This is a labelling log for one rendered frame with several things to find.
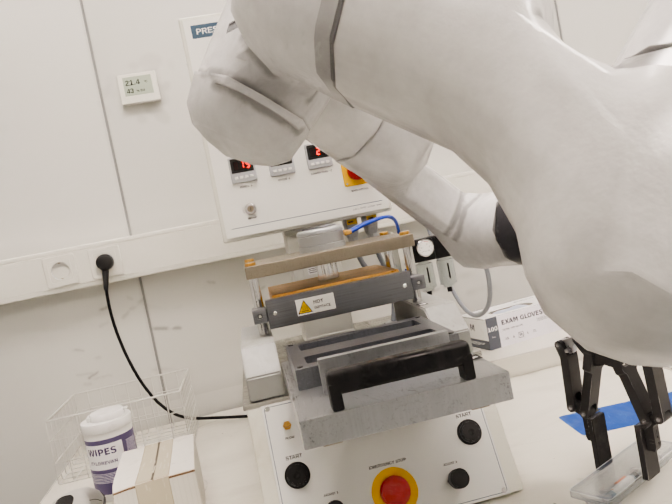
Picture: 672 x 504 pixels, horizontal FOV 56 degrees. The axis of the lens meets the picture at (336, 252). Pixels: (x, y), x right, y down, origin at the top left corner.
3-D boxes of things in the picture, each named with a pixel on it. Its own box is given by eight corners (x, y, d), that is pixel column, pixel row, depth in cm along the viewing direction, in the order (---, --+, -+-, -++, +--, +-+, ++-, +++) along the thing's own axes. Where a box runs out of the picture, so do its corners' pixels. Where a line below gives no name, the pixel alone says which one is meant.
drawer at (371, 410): (286, 387, 92) (275, 335, 91) (431, 354, 95) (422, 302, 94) (306, 458, 62) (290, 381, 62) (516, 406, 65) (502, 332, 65)
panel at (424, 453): (288, 552, 80) (260, 406, 87) (510, 493, 85) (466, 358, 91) (288, 553, 79) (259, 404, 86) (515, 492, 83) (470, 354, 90)
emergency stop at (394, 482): (383, 511, 83) (375, 480, 85) (412, 503, 84) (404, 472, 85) (385, 511, 82) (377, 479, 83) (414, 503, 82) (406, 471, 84)
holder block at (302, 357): (288, 363, 90) (285, 345, 90) (423, 332, 92) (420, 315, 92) (298, 391, 73) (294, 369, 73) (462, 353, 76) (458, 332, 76)
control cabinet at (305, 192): (246, 347, 132) (183, 40, 129) (398, 313, 137) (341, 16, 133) (247, 362, 116) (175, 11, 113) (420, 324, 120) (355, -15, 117)
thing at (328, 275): (271, 308, 115) (261, 257, 115) (388, 283, 118) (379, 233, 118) (276, 321, 98) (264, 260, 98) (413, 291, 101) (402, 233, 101)
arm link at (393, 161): (412, 52, 62) (610, 198, 75) (321, 101, 78) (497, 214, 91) (375, 150, 59) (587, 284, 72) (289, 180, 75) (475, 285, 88)
